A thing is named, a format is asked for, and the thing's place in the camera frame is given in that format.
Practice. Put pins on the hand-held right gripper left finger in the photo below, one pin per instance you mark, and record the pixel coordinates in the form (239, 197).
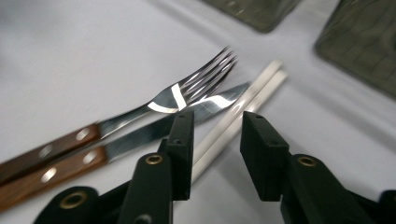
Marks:
(180, 155)

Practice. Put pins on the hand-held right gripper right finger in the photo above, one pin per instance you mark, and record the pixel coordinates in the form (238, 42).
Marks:
(264, 155)

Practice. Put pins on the translucent grey plastic bin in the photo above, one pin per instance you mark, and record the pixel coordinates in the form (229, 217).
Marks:
(258, 14)
(364, 46)

